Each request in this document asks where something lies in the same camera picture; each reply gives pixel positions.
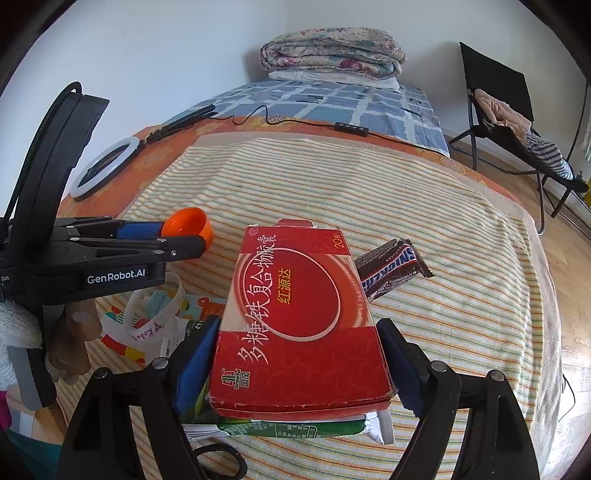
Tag floral folded quilt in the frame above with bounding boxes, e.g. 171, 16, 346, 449
259, 27, 407, 79

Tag striped garment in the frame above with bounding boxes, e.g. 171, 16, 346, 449
524, 129, 575, 181

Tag person's left hand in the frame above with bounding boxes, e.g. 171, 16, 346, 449
0, 299, 103, 391

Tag white folded blanket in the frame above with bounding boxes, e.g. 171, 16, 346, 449
268, 69, 400, 90

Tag blue plaid bedsheet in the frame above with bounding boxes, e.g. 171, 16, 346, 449
182, 78, 451, 158

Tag black folded tripod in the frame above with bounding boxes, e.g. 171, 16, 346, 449
145, 104, 218, 144

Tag black folding chair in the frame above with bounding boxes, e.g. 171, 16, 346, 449
450, 41, 589, 234

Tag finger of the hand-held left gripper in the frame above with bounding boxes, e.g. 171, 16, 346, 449
55, 216, 165, 241
69, 234, 208, 265

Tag white flat device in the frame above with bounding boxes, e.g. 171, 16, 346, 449
69, 136, 144, 200

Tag green and white packet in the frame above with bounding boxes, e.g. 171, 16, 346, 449
182, 316, 395, 446

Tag beige towel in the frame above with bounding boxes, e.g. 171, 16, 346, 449
196, 131, 561, 462

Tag black cable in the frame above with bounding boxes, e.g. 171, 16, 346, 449
203, 105, 451, 153

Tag beige cloth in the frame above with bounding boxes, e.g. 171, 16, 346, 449
473, 89, 532, 139

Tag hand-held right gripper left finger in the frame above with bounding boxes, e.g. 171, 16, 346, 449
55, 316, 222, 480

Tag orange printed sheet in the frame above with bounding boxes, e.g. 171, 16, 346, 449
55, 117, 522, 217

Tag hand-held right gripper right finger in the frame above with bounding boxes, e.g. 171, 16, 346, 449
375, 320, 541, 480

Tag brown chocolate bar wrapper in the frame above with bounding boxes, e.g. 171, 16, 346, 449
353, 237, 435, 303

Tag striped towel blanket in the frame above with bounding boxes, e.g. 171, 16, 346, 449
60, 138, 561, 480

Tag colourful patterned snack packet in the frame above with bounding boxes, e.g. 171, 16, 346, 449
99, 272, 227, 370

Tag red medicine box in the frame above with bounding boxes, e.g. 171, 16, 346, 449
208, 219, 399, 422

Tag black handled scissors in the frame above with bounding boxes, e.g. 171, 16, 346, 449
191, 440, 241, 480

